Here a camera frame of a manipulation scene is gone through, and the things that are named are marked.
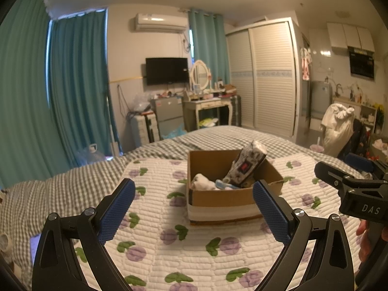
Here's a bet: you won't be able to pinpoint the clear water jug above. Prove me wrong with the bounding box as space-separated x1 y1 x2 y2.
77 144 104 166

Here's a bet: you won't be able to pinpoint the floral quilted blanket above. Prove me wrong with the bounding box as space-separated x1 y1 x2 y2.
71 153 369 291

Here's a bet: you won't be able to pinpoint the white ribbed suitcase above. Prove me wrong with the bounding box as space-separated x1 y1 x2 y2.
130 112 160 149

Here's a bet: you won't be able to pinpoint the white dressing table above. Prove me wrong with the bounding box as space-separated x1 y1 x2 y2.
183 97 233 131

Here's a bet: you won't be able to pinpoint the pink hanging clothes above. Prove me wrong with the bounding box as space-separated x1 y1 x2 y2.
300 47 312 81

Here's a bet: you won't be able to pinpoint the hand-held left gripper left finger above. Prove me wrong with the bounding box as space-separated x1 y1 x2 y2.
31 178 136 291

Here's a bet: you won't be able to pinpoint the person's right hand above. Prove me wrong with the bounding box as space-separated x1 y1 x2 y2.
356 218 378 263

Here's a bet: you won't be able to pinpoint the black wall cables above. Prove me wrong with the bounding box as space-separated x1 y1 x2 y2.
118 85 131 117

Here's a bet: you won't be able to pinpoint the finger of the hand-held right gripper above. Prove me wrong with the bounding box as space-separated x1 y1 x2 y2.
314 161 362 196
346 153 376 173

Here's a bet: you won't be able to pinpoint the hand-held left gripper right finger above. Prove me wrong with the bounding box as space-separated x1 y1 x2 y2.
252 179 355 291

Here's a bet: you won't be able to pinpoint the narrow teal curtain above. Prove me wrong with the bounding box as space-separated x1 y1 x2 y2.
188 8 231 87

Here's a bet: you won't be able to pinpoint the clear plastic bag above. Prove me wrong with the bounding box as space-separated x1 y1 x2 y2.
130 92 152 113

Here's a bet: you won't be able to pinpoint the white wall cabinets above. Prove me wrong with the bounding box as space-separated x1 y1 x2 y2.
326 22 375 52

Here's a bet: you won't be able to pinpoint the kitchen counter shelf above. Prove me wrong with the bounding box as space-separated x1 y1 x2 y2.
333 97 378 134

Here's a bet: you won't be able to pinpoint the dark floral garment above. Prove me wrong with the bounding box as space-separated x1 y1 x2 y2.
339 118 372 161

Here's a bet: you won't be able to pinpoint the dark suitcase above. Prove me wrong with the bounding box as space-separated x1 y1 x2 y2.
226 95 242 127

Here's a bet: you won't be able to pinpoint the grey mini fridge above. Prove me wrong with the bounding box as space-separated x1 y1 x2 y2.
151 96 185 141

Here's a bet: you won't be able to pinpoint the black range hood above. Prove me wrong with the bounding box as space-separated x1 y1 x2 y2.
348 46 376 81

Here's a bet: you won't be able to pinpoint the teal window curtain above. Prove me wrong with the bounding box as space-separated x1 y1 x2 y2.
48 8 114 178

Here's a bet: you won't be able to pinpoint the black wall television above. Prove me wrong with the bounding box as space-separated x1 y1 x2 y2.
145 57 189 86

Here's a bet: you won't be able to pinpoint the wide teal curtain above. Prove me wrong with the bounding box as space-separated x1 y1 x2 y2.
0 0 61 188

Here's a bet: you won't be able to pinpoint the white garment on chair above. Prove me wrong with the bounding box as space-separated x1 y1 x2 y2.
321 103 356 158

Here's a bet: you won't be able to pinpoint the white round object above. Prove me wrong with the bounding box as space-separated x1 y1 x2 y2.
0 232 13 253

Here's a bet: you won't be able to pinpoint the floral print tissue pack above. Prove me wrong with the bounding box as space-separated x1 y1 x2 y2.
223 140 268 188

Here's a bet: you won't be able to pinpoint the white louvred wardrobe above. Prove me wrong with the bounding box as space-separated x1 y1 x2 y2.
226 18 302 144

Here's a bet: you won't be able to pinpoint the white oval vanity mirror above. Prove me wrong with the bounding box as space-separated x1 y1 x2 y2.
190 60 212 91

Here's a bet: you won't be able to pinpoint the blue plastic bag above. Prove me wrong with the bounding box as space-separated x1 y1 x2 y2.
161 124 188 140

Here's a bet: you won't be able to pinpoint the white air conditioner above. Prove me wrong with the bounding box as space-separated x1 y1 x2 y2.
131 13 188 34

